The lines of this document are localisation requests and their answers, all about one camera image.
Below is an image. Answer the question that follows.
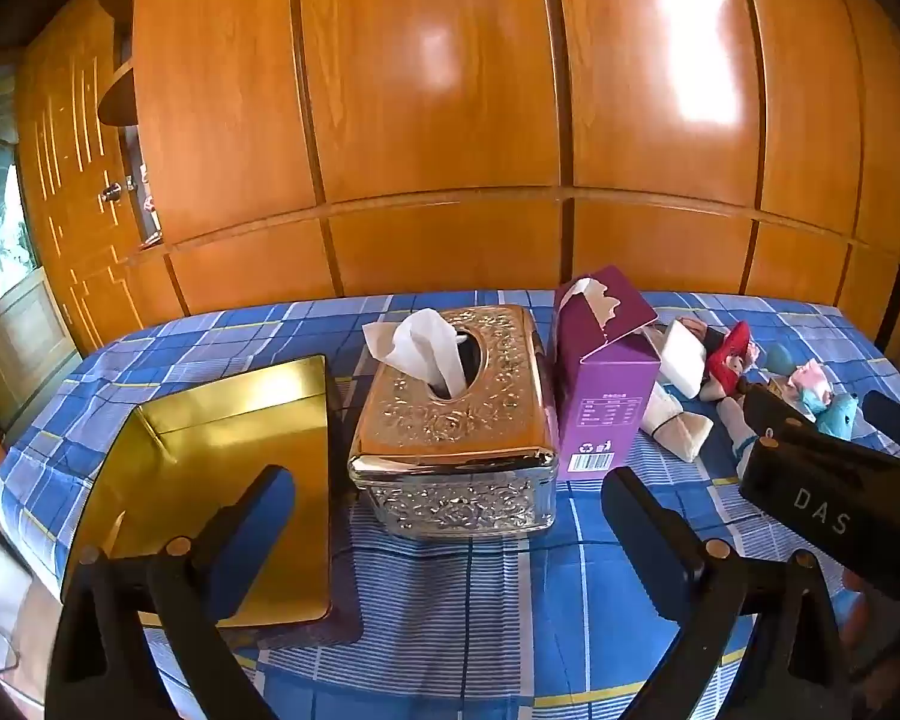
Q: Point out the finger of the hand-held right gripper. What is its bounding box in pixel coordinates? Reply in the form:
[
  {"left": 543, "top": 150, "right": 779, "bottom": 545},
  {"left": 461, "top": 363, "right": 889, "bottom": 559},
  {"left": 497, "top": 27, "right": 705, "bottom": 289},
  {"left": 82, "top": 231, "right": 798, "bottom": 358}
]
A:
[
  {"left": 861, "top": 390, "right": 900, "bottom": 462},
  {"left": 742, "top": 384, "right": 815, "bottom": 440}
]

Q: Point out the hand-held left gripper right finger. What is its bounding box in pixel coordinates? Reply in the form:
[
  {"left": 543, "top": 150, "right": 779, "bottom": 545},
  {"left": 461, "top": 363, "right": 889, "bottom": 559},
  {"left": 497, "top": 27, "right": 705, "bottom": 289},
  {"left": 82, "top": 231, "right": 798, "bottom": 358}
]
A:
[{"left": 600, "top": 466, "right": 852, "bottom": 720}]

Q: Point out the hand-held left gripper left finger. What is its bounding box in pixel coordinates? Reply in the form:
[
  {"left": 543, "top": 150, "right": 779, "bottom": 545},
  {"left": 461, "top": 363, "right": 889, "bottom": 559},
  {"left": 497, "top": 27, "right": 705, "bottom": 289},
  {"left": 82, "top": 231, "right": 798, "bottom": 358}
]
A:
[{"left": 43, "top": 465, "right": 297, "bottom": 720}]

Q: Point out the white sock with blue stripe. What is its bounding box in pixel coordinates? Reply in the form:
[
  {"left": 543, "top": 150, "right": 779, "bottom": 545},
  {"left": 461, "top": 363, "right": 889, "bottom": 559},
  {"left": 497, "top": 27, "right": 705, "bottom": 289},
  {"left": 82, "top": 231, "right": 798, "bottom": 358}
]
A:
[{"left": 716, "top": 394, "right": 762, "bottom": 481}]

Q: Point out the blue plush toy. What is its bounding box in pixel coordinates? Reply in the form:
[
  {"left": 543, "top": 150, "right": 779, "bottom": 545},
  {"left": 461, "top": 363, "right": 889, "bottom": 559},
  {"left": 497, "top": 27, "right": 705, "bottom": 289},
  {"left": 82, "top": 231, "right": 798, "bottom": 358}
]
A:
[{"left": 763, "top": 345, "right": 865, "bottom": 441}]

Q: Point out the red knitted sock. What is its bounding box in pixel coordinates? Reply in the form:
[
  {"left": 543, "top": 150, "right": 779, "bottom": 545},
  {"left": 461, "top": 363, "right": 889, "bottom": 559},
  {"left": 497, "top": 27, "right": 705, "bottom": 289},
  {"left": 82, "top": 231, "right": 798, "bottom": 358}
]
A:
[{"left": 703, "top": 321, "right": 752, "bottom": 383}]

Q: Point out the beige cloth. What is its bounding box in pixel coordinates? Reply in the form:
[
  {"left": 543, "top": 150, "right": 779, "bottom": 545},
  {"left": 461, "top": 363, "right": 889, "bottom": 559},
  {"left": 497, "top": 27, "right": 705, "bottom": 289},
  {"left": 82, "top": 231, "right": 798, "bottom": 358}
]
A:
[{"left": 640, "top": 382, "right": 715, "bottom": 464}]

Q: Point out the white tissue pack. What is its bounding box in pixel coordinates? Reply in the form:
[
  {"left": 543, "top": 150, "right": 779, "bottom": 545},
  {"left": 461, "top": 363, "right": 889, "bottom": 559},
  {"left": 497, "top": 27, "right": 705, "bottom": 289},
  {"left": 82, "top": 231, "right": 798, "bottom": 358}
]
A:
[{"left": 658, "top": 321, "right": 711, "bottom": 400}]

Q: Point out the gold metal tray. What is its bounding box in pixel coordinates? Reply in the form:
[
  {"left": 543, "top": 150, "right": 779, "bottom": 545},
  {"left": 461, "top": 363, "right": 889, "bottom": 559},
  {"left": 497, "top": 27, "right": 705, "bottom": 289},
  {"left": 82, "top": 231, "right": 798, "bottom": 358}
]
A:
[{"left": 60, "top": 355, "right": 366, "bottom": 650}]

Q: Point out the purple cardboard box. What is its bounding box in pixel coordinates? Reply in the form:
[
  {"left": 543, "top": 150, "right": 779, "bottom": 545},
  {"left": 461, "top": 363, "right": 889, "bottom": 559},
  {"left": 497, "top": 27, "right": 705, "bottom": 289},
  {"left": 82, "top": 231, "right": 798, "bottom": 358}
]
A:
[{"left": 553, "top": 265, "right": 661, "bottom": 482}]

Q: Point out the ornate gold tissue box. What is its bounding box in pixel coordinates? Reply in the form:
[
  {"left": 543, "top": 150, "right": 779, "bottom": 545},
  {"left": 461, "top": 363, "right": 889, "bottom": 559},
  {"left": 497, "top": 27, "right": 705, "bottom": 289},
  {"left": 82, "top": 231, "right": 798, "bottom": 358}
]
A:
[{"left": 347, "top": 304, "right": 557, "bottom": 539}]

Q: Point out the blue plaid bed sheet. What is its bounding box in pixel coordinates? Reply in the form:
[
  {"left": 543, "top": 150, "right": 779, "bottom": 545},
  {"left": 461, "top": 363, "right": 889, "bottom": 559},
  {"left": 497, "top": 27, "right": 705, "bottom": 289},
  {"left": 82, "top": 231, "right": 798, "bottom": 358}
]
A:
[{"left": 0, "top": 291, "right": 900, "bottom": 720}]

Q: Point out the white tissue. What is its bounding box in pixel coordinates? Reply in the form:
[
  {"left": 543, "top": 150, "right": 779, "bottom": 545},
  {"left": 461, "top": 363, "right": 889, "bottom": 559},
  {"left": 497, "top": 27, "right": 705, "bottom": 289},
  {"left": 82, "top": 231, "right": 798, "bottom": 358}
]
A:
[{"left": 362, "top": 309, "right": 467, "bottom": 398}]

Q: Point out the wooden door with knob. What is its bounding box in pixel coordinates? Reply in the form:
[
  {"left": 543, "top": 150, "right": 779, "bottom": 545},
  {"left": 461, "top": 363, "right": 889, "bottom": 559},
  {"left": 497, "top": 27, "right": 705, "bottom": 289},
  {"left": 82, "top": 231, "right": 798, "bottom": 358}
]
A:
[{"left": 15, "top": 7, "right": 188, "bottom": 353}]

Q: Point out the glass panel door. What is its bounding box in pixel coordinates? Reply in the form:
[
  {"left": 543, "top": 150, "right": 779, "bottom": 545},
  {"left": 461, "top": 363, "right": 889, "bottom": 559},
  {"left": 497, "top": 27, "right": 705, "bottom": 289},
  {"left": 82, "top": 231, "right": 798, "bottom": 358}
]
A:
[{"left": 0, "top": 67, "right": 76, "bottom": 428}]

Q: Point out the wooden wardrobe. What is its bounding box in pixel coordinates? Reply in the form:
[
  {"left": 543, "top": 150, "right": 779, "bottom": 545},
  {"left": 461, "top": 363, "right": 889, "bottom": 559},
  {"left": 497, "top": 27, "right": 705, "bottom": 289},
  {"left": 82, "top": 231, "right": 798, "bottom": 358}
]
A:
[{"left": 97, "top": 0, "right": 900, "bottom": 316}]

